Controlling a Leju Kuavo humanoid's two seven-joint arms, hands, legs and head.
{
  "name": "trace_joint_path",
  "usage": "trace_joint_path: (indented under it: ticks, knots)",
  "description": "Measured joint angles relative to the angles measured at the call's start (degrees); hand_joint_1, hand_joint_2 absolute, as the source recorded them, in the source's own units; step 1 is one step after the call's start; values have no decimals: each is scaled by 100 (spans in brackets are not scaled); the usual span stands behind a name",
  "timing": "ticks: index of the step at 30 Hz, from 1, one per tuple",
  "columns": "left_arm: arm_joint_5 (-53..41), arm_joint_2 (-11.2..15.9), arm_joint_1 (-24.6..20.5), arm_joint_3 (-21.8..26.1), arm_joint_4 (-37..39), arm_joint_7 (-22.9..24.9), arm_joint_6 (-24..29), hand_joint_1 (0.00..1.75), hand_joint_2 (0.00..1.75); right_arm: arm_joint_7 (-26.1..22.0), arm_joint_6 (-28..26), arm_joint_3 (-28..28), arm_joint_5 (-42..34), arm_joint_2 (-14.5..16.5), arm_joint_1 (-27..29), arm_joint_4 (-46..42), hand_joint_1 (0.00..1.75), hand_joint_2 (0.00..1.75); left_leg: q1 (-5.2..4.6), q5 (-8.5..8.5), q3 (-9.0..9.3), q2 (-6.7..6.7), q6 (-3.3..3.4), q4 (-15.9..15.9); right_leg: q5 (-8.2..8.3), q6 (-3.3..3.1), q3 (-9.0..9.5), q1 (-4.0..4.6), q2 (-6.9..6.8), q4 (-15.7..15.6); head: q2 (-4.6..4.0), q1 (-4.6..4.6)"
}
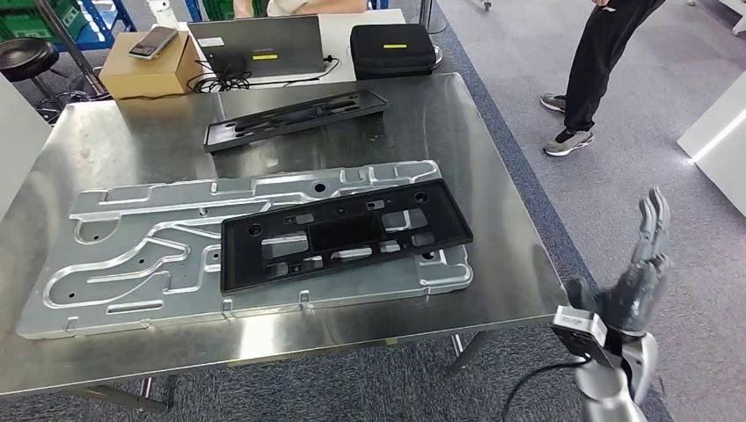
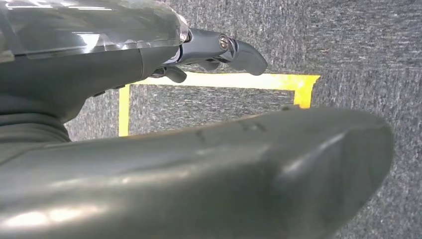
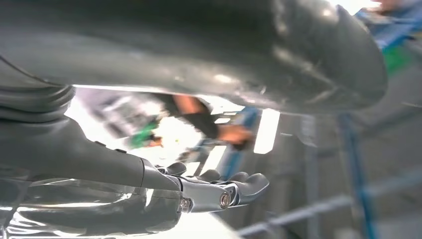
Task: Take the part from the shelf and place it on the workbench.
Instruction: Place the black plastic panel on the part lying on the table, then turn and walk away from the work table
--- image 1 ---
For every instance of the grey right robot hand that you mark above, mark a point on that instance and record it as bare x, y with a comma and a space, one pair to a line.
638, 291

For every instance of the white furniture block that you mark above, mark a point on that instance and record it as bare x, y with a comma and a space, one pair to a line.
722, 163

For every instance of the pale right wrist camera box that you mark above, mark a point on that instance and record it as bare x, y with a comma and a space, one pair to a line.
577, 323

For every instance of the black plastic plate frame part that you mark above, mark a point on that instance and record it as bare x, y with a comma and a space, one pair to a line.
221, 137
344, 233

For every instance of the stamped aluminium plate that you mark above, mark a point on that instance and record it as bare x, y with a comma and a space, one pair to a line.
116, 279

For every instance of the white cabinet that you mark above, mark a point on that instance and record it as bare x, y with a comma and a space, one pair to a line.
17, 151

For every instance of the blue storage rack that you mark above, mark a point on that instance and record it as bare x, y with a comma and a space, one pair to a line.
93, 38

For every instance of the metal post with base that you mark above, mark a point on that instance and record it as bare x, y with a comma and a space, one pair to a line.
431, 14

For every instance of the black round stool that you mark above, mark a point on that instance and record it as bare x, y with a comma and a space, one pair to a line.
26, 58

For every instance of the grey metal pole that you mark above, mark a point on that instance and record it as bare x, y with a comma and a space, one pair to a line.
70, 44

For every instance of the stainless steel workbench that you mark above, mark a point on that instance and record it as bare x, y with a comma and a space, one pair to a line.
443, 128

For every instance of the smartphone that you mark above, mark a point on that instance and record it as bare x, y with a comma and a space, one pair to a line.
152, 43

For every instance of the black power adapter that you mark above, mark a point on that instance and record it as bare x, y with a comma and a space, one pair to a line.
228, 65

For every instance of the green plastic crate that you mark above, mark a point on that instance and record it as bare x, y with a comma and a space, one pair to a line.
23, 23
218, 9

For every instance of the grey laptop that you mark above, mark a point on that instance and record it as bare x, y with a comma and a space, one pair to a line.
291, 41

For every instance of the cardboard box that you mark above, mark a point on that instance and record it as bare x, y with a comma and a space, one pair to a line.
146, 78

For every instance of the black zip case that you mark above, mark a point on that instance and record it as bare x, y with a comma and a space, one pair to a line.
390, 61

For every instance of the standing person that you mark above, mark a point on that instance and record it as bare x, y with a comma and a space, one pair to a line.
600, 58

